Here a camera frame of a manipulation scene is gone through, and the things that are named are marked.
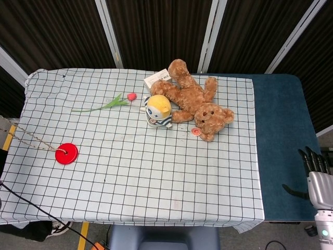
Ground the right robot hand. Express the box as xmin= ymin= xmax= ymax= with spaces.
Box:
xmin=283 ymin=146 xmax=333 ymax=210

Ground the red plastic ring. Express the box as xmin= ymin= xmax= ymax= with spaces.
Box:
xmin=54 ymin=142 xmax=80 ymax=166

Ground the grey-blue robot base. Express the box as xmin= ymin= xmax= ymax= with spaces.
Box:
xmin=107 ymin=224 xmax=221 ymax=250

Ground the brown teddy bear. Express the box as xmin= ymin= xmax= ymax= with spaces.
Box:
xmin=150 ymin=59 xmax=236 ymax=143

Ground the yellow striped plush doll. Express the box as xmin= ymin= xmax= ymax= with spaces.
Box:
xmin=140 ymin=94 xmax=173 ymax=130

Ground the white black-grid tablecloth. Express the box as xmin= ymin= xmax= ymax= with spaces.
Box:
xmin=0 ymin=68 xmax=266 ymax=233

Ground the white paper tag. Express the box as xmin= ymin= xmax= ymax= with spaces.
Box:
xmin=143 ymin=68 xmax=173 ymax=94

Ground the artificial red tulip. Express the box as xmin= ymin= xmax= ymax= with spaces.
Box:
xmin=71 ymin=92 xmax=143 ymax=114

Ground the dark white-framed folding screen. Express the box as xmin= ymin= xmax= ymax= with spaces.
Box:
xmin=0 ymin=0 xmax=333 ymax=136

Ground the black white sneaker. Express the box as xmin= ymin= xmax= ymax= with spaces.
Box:
xmin=50 ymin=220 xmax=74 ymax=236

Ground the black cable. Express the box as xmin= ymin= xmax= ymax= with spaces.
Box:
xmin=0 ymin=180 xmax=99 ymax=248

